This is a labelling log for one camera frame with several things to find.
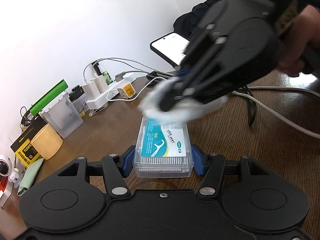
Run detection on chair with black garment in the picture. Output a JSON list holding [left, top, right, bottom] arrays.
[[173, 0, 224, 39]]

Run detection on white astronaut figurine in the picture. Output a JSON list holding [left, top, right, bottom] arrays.
[[0, 154, 21, 189]]

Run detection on white charger left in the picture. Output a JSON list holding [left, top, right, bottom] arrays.
[[82, 81, 100, 100]]

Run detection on black phone stand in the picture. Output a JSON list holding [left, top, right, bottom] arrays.
[[145, 70, 176, 86]]

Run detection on green folded cloth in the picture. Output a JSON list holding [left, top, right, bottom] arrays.
[[17, 158, 44, 197]]

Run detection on green cylindrical case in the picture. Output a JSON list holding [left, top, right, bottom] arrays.
[[29, 80, 68, 116]]

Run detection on yellow white plug adapter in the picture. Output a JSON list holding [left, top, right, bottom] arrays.
[[117, 82, 136, 99]]

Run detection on white charger right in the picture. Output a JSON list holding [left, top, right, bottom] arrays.
[[93, 75, 108, 94]]

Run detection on white charger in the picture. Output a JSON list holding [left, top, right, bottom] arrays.
[[93, 75, 108, 94], [82, 81, 100, 100]]

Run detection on clear plastic storage container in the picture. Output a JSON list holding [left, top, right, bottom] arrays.
[[40, 92, 83, 139]]

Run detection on white charging cable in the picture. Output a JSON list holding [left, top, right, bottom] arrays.
[[82, 57, 320, 139]]

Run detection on black yellow Yunmo box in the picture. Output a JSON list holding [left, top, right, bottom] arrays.
[[10, 116, 47, 167]]

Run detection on smartphone with white screen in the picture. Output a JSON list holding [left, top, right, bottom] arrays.
[[150, 32, 189, 68]]

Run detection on person right hand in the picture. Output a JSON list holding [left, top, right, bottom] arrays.
[[277, 5, 319, 77]]

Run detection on clear dental floss pick box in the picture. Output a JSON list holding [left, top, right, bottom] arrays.
[[132, 117, 194, 178]]

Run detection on white cotton wad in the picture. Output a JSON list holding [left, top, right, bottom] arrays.
[[138, 77, 228, 126]]

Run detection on red white boxes stack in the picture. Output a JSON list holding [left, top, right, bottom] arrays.
[[0, 176, 12, 207]]

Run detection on yellow round cup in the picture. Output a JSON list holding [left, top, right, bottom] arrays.
[[31, 124, 63, 160]]

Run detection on white power strip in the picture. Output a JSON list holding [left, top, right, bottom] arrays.
[[86, 74, 136, 110]]

